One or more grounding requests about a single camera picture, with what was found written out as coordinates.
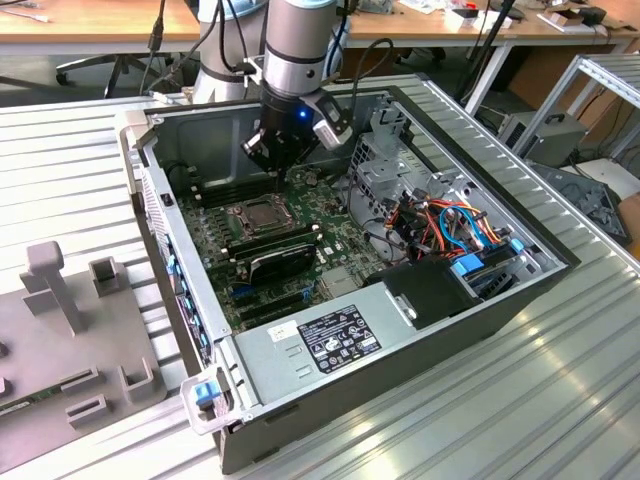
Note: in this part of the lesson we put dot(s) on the silver metal drive cage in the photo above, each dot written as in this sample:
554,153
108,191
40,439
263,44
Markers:
385,170

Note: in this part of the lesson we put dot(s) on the black chair base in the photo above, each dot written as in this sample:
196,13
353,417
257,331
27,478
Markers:
430,54

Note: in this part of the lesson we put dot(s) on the aluminium profile frame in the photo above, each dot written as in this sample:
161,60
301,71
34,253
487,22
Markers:
610,82

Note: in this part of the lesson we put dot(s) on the green RAM stick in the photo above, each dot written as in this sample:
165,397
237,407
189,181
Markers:
17,406
275,251

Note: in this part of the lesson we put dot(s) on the dark grey plastic panel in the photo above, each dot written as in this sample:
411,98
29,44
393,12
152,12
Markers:
575,192

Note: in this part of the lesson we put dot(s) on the office chair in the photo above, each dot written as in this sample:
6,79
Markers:
120,62

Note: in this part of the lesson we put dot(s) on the brown cardboard box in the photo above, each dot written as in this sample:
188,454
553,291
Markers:
631,220

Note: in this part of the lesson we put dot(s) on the silver power supply unit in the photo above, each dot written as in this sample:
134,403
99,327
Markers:
270,365

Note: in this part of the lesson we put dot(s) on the small cardboard box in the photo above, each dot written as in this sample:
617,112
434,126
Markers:
562,22

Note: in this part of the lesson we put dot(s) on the black plastic cover box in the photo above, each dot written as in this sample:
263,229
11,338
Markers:
430,292

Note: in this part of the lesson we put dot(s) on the green motherboard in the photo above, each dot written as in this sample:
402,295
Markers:
345,240

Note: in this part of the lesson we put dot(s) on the black graphics card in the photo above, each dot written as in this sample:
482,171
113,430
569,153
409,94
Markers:
280,262

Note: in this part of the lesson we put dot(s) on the wooden desk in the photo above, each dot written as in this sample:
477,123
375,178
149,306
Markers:
75,27
425,27

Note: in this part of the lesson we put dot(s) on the blue disk carrier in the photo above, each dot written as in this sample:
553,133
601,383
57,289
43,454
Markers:
470,265

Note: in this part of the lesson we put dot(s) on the black expansion slot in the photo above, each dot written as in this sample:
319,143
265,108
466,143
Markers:
269,300
275,311

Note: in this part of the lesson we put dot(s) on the CPU socket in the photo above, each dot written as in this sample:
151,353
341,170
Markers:
235,220

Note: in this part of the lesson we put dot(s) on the silver chipset heatsink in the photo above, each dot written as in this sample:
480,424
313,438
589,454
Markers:
340,281

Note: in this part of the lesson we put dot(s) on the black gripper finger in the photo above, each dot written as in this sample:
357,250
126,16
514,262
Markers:
257,147
302,150

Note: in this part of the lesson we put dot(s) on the grey parts rack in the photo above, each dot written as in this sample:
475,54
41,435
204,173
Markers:
50,360

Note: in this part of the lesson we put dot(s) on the black PC case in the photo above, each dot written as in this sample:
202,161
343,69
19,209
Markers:
375,395

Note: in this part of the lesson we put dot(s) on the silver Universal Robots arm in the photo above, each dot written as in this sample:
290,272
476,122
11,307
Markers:
300,45

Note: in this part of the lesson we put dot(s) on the silver green CPU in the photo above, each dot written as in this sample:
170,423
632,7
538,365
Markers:
263,215

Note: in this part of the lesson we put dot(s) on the small black device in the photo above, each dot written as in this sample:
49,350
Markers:
595,16

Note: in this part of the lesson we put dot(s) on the grey disk bay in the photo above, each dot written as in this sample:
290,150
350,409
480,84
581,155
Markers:
502,280

